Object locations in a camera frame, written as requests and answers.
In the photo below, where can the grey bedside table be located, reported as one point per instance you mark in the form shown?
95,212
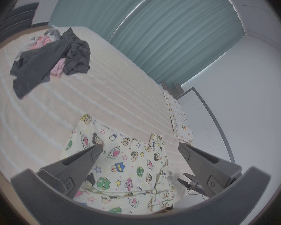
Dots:
171,90

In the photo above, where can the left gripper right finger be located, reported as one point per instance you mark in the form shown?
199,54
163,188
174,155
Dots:
213,170

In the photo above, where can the pile of clothes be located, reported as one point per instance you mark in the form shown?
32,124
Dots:
37,64

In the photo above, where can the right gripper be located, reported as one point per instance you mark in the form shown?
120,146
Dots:
195,186

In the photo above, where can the white printed pyjama top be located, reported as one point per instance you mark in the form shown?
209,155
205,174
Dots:
126,167

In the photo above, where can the black chest of drawers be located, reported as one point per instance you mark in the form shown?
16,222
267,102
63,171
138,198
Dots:
14,17

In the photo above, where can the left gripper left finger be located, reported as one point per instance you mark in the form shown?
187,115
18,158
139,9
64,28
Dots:
70,170

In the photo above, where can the bed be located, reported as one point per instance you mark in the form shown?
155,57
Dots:
84,97

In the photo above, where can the white printed pillow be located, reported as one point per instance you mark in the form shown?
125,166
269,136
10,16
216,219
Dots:
179,121

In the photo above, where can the blue-green curtain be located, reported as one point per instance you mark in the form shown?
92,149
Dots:
96,8
182,36

